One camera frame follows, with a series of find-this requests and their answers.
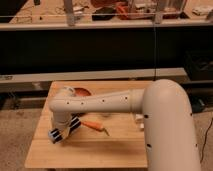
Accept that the orange bowl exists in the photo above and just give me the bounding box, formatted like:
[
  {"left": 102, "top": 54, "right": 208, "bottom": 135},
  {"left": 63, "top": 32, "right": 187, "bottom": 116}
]
[{"left": 74, "top": 87, "right": 91, "bottom": 96}]

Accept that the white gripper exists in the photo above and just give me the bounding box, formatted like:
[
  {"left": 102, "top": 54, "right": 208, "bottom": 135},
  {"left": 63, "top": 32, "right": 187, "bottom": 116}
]
[{"left": 48, "top": 112, "right": 81, "bottom": 144}]

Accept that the small white cube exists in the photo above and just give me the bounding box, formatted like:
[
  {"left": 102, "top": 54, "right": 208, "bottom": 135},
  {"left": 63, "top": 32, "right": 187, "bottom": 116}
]
[{"left": 139, "top": 123, "right": 144, "bottom": 130}]

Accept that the orange carrot toy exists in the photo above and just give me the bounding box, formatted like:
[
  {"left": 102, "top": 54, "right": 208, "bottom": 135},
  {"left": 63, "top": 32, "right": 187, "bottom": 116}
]
[{"left": 82, "top": 121, "right": 108, "bottom": 134}]

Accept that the wooden table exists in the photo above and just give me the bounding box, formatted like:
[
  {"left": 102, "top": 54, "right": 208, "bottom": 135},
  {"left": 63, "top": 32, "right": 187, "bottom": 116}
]
[{"left": 24, "top": 80, "right": 158, "bottom": 170}]

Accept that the long metal shelf rail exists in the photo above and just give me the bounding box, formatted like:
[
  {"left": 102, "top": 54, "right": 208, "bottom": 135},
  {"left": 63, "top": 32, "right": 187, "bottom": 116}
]
[{"left": 0, "top": 68, "right": 187, "bottom": 83}]

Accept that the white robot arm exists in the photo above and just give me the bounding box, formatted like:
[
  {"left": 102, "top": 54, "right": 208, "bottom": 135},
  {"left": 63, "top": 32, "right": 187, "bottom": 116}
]
[{"left": 49, "top": 79, "right": 201, "bottom": 171}]

